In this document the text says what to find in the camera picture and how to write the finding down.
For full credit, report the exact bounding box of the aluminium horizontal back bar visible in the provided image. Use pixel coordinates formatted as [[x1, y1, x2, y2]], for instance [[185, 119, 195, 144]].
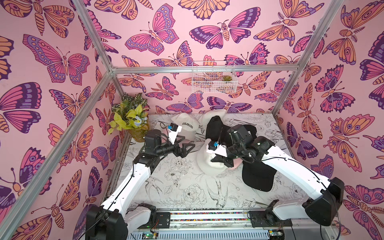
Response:
[[113, 65, 299, 75]]

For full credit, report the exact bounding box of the pink cap centre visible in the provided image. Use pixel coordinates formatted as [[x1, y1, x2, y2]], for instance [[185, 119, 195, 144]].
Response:
[[229, 158, 243, 170]]

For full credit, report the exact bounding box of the white wire basket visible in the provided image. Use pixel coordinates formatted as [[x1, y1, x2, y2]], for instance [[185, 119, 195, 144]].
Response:
[[191, 61, 238, 95]]

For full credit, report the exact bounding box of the small succulent in basket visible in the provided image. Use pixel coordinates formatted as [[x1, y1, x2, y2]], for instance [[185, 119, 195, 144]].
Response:
[[222, 76, 233, 82]]

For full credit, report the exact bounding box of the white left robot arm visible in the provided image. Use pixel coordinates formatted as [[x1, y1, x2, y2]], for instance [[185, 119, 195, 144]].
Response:
[[84, 129, 196, 240]]

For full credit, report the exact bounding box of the aluminium corner post right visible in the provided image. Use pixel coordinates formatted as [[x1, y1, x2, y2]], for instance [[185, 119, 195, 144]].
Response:
[[272, 0, 344, 117]]

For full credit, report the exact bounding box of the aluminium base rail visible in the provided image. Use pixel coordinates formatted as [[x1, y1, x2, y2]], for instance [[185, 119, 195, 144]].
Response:
[[128, 209, 344, 240]]

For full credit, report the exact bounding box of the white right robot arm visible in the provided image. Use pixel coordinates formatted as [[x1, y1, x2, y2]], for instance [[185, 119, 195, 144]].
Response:
[[206, 125, 345, 227]]

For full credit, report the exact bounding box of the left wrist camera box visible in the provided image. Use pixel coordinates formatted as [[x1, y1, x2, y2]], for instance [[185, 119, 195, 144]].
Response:
[[167, 123, 182, 144]]

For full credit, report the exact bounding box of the plain black cap front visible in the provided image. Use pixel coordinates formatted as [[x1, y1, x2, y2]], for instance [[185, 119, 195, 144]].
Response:
[[242, 162, 277, 192]]

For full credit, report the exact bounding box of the aluminium corner post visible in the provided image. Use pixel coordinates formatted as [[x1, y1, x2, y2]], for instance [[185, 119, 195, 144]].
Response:
[[73, 0, 125, 97], [272, 0, 344, 117]]

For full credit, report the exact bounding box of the plain black cap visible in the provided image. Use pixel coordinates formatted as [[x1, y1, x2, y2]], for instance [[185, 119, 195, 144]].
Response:
[[242, 162, 277, 192], [206, 116, 233, 147]]

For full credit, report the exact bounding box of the aluminium left side bar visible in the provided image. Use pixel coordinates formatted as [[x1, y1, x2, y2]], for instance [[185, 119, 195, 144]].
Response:
[[1, 71, 113, 240]]

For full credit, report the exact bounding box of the white Colorado cap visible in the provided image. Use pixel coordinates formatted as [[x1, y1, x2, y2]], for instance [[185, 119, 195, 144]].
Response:
[[196, 138, 230, 177], [171, 113, 199, 141]]

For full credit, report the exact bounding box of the black cap with white patch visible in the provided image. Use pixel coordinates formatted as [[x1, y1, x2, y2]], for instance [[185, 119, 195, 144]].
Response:
[[238, 125, 257, 139]]

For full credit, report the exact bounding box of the plain black cap back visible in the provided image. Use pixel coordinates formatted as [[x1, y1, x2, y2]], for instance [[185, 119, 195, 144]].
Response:
[[206, 116, 233, 147]]

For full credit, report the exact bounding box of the potted green plant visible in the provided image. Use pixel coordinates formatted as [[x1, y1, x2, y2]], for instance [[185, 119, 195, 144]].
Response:
[[108, 93, 150, 143]]

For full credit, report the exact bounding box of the aluminium corner post left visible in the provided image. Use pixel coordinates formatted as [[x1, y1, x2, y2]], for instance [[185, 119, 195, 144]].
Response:
[[73, 0, 125, 97]]

